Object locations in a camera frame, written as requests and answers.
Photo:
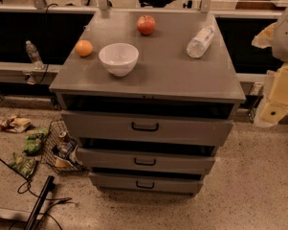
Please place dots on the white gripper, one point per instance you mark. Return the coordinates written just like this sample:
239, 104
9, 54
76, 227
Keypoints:
285, 38

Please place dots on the orange fruit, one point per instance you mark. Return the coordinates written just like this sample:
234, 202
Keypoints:
84, 48

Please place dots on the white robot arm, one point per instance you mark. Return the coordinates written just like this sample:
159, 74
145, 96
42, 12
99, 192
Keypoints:
280, 40

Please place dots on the clear plastic bottle lying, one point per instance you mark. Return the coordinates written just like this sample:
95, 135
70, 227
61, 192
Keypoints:
201, 42

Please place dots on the small standing water bottle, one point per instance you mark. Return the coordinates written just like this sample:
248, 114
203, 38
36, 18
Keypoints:
34, 56

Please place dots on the red apple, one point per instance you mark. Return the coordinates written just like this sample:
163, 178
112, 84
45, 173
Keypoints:
146, 24

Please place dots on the grey drawer cabinet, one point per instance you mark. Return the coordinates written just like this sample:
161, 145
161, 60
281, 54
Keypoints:
164, 82

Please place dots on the top grey drawer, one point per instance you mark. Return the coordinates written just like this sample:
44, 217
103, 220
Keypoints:
147, 128

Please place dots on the grey drawer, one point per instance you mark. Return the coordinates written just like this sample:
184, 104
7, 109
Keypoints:
145, 183
147, 128
148, 161

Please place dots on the white ceramic bowl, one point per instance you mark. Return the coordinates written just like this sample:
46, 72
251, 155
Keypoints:
119, 59

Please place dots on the middle grey drawer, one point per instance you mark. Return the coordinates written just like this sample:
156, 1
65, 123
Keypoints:
148, 161

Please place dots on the bottom grey drawer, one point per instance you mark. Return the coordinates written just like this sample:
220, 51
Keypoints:
145, 183

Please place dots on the soda can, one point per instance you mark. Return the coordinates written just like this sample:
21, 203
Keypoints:
64, 136

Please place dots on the dark snack bag in basket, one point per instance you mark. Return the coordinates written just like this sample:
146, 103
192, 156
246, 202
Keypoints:
67, 152

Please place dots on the green chip bag upper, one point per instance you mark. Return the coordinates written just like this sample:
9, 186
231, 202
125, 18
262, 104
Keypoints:
35, 140

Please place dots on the green chip bag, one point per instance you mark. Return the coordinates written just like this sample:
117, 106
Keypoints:
35, 140
22, 165

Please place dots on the brown snack wrapper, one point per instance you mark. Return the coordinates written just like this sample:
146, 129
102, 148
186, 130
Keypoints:
15, 124

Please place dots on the green chip bag lower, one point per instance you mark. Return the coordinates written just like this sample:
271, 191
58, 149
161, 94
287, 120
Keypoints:
22, 165

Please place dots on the black bar stand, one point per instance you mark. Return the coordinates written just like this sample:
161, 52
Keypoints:
48, 186

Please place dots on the wire mesh basket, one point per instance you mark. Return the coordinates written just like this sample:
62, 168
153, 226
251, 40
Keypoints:
48, 158

